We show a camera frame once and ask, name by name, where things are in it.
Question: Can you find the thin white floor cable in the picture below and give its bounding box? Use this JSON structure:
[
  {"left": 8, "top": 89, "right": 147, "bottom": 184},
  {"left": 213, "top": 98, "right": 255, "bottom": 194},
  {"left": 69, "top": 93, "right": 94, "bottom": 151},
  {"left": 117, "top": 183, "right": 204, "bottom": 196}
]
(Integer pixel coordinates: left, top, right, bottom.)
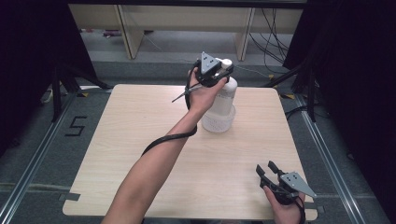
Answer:
[{"left": 142, "top": 31, "right": 273, "bottom": 79}]

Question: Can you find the person's left hand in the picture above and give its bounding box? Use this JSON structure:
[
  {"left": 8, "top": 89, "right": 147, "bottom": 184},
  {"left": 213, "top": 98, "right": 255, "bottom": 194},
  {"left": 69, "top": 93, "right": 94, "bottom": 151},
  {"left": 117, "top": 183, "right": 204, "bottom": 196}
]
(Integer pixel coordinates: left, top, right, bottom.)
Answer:
[{"left": 187, "top": 66, "right": 228, "bottom": 118}]

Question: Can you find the person's right hand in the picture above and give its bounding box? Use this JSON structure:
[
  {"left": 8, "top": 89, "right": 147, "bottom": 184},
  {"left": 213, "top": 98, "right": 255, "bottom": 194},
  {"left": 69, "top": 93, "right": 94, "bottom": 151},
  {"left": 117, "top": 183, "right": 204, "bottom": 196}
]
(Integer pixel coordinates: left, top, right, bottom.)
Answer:
[{"left": 262, "top": 185, "right": 307, "bottom": 224}]

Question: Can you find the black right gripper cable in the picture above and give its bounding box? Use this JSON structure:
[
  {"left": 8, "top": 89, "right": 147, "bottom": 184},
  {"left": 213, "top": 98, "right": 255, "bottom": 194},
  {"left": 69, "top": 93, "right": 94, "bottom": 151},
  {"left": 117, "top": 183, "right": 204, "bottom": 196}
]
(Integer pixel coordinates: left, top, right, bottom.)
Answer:
[{"left": 293, "top": 197, "right": 307, "bottom": 224}]

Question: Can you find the metal floor rail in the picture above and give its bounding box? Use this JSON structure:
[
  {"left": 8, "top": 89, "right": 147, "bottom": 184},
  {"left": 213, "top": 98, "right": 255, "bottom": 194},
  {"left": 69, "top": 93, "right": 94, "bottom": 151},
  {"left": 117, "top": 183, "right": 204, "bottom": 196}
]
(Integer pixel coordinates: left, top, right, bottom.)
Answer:
[
  {"left": 294, "top": 92, "right": 368, "bottom": 224},
  {"left": 0, "top": 92, "right": 78, "bottom": 224}
]

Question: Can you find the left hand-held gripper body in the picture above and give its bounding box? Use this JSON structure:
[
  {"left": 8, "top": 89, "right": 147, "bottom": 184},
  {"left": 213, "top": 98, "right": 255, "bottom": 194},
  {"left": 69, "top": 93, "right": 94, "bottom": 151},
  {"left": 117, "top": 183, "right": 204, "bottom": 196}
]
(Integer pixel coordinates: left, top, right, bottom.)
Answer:
[{"left": 194, "top": 50, "right": 231, "bottom": 89}]

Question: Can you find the grey tape strip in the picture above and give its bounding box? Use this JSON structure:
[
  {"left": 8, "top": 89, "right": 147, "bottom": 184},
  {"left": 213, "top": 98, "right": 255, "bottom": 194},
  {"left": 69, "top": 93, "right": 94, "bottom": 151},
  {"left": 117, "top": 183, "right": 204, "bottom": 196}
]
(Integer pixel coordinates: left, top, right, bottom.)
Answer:
[
  {"left": 58, "top": 192, "right": 81, "bottom": 203},
  {"left": 306, "top": 203, "right": 325, "bottom": 215}
]

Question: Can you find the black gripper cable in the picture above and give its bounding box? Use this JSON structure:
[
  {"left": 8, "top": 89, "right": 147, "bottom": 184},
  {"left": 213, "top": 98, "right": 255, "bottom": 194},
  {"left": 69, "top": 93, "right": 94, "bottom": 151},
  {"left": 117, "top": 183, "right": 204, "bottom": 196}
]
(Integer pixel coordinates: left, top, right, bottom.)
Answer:
[
  {"left": 141, "top": 60, "right": 199, "bottom": 157},
  {"left": 293, "top": 197, "right": 307, "bottom": 224}
]

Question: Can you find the white plastic basket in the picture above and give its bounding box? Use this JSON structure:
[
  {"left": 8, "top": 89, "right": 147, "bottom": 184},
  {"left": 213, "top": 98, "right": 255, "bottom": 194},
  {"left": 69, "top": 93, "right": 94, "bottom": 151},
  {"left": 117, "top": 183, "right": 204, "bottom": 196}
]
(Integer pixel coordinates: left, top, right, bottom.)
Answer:
[{"left": 201, "top": 105, "right": 237, "bottom": 134}]

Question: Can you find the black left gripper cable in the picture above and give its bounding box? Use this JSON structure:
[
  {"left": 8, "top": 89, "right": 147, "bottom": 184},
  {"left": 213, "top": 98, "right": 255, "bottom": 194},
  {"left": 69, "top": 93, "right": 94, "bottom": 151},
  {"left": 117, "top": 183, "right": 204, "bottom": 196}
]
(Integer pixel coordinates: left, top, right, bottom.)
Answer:
[{"left": 141, "top": 60, "right": 199, "bottom": 157}]

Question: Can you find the black metal stand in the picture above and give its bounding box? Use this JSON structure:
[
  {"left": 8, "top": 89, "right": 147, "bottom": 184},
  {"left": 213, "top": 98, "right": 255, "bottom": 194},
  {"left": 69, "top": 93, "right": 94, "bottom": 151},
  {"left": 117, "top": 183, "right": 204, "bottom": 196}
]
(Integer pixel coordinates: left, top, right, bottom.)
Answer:
[
  {"left": 262, "top": 61, "right": 319, "bottom": 123},
  {"left": 50, "top": 63, "right": 112, "bottom": 123}
]

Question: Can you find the bundle of black cables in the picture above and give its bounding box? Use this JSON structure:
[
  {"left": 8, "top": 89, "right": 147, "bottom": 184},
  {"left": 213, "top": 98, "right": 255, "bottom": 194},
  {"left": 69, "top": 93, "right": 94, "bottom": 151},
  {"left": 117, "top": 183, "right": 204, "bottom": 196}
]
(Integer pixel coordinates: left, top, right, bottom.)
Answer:
[{"left": 247, "top": 7, "right": 291, "bottom": 75}]

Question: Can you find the black floor cable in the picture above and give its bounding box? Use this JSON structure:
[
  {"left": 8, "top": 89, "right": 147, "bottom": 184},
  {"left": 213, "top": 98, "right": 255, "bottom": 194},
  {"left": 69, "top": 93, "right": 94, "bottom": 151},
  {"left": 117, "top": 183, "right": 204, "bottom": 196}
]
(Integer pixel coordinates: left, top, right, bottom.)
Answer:
[{"left": 284, "top": 105, "right": 313, "bottom": 121}]

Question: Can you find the white pump bottle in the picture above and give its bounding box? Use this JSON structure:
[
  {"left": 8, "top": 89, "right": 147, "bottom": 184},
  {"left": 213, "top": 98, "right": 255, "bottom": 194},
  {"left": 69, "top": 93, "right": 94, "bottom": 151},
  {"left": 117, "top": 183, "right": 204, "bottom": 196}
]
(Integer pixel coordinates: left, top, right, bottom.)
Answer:
[{"left": 204, "top": 57, "right": 239, "bottom": 124}]

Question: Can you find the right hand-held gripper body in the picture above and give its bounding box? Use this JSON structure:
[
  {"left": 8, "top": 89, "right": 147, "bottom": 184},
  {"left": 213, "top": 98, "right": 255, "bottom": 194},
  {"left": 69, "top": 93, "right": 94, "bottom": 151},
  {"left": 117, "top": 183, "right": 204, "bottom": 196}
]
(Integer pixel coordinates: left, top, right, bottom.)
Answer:
[{"left": 268, "top": 171, "right": 318, "bottom": 206}]

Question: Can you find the light wooden desk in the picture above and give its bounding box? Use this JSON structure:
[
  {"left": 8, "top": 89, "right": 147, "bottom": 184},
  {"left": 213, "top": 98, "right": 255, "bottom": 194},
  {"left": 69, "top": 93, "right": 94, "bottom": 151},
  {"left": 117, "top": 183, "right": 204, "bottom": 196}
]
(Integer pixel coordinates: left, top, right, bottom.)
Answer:
[{"left": 68, "top": 3, "right": 304, "bottom": 62}]

